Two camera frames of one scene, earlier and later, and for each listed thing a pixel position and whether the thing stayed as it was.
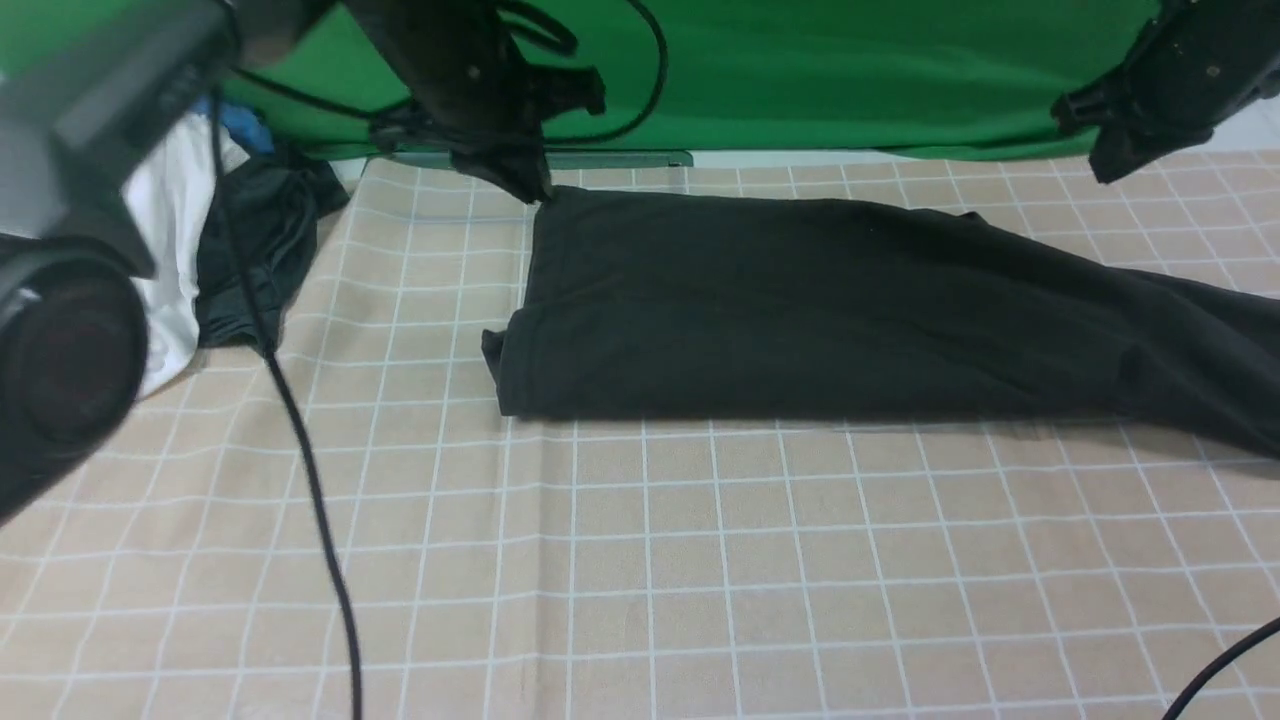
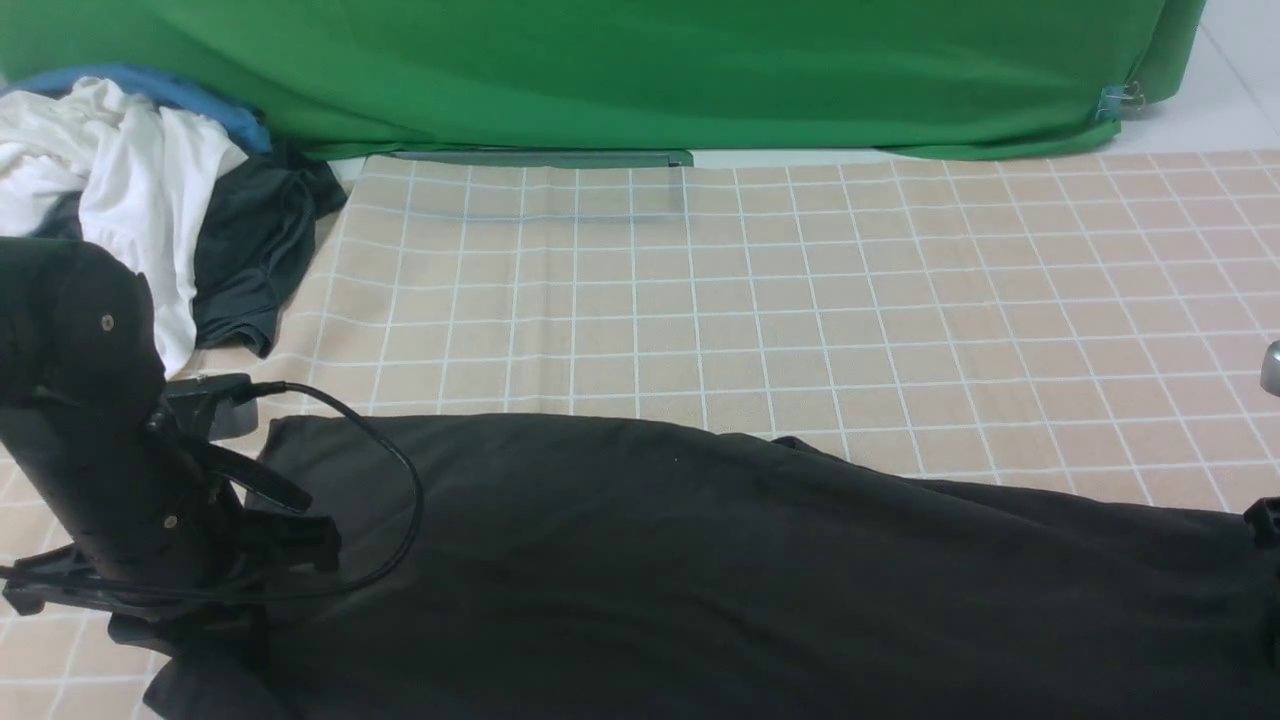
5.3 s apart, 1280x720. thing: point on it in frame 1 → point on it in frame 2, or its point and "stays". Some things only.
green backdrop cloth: (793, 76) stays
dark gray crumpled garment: (279, 201) stays
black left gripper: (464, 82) → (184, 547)
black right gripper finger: (1121, 150) → (1263, 519)
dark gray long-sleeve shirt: (662, 303) → (516, 568)
